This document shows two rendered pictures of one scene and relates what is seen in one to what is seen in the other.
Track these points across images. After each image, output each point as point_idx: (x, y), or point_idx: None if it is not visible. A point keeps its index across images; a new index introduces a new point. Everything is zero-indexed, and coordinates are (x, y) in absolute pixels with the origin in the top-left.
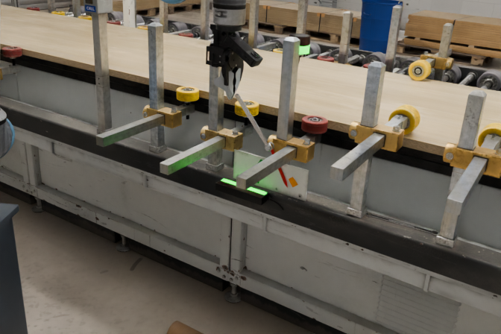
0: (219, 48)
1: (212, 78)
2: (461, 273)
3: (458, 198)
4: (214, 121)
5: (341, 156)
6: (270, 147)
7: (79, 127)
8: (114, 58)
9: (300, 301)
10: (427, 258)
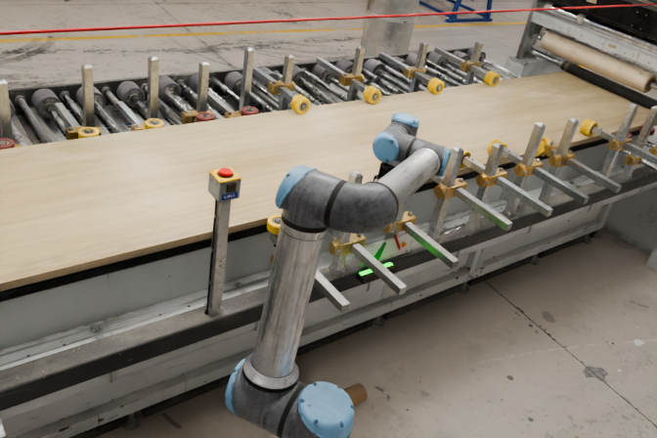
0: None
1: None
2: (484, 238)
3: (548, 207)
4: (348, 235)
5: None
6: (397, 231)
7: (178, 325)
8: (103, 229)
9: (337, 325)
10: (471, 240)
